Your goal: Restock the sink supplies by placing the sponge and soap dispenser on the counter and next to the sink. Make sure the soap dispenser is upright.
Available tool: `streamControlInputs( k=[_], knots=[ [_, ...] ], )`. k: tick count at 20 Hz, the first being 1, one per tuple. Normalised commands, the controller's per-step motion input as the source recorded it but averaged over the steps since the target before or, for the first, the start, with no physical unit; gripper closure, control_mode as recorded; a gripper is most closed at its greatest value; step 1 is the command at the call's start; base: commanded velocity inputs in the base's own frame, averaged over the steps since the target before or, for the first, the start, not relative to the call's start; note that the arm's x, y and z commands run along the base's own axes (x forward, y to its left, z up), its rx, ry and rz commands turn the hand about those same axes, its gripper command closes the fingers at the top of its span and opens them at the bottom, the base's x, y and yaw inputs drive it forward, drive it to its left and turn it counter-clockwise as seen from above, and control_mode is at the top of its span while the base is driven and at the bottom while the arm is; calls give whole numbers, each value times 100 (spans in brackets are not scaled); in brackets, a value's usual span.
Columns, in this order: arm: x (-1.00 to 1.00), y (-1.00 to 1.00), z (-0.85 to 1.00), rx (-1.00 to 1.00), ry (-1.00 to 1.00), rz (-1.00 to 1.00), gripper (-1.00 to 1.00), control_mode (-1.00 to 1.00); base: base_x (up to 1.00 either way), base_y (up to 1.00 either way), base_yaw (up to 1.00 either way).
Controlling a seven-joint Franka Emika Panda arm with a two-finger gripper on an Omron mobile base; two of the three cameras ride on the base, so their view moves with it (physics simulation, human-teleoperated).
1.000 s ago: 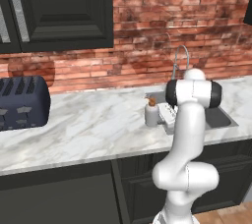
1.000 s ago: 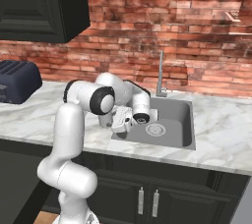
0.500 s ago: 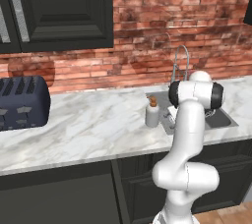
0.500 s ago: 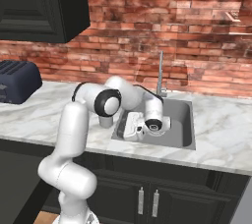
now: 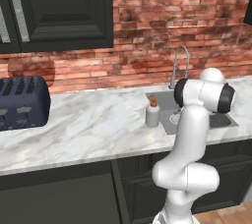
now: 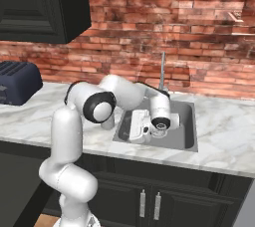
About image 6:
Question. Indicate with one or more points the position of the dark blue toaster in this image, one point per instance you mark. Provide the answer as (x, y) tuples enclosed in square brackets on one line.
[(18, 83)]

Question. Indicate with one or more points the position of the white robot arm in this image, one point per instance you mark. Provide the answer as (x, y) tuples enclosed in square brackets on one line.
[(66, 138)]

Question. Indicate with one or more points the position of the grey steel sink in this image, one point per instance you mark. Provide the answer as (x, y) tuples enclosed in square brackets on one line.
[(186, 121)]

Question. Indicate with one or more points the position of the black wall cupboard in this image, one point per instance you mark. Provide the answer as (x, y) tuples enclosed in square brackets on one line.
[(40, 2)]

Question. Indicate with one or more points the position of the dark grey base cupboard front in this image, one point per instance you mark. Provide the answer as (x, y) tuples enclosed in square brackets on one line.
[(16, 187)]

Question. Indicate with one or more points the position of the black base cupboard door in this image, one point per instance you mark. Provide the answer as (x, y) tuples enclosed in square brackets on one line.
[(192, 209), (119, 201)]

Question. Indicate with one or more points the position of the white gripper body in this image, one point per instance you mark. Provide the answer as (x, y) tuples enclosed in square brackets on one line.
[(137, 121)]

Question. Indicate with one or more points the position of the grey steel tap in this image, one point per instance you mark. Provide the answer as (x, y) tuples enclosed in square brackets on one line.
[(162, 71)]

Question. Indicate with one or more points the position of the pale wall shelf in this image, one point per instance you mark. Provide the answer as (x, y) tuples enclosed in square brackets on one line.
[(240, 22)]

